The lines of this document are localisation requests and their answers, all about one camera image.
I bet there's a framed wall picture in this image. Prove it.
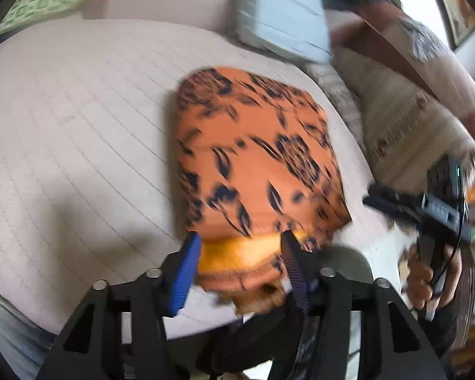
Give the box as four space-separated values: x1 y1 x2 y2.
427 0 475 50

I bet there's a green patterned pillow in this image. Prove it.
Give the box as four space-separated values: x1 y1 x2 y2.
0 0 104 42

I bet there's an orange floral cloth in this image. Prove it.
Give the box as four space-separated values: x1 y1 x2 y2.
176 66 353 317

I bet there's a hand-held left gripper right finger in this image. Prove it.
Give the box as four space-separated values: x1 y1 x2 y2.
269 230 448 380

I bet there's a pink ribbed bed sheet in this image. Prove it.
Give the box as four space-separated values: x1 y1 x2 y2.
0 18 404 341

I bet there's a person's right forearm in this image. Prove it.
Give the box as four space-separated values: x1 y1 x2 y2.
325 0 475 135

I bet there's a person's right hand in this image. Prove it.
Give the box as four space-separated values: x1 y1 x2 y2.
406 244 465 311

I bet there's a cream fringed blanket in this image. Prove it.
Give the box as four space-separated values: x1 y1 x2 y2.
332 45 475 185

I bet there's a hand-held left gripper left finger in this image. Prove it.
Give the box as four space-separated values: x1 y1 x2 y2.
35 233 202 380

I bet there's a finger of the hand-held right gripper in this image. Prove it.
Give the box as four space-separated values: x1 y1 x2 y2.
363 196 422 224
368 183 422 206

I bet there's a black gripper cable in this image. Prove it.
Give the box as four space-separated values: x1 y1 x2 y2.
409 200 473 313

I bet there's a white striped pillow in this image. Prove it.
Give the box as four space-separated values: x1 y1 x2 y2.
235 0 335 64

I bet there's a person's jeans leg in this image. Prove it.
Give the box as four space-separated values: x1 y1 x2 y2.
0 295 60 380

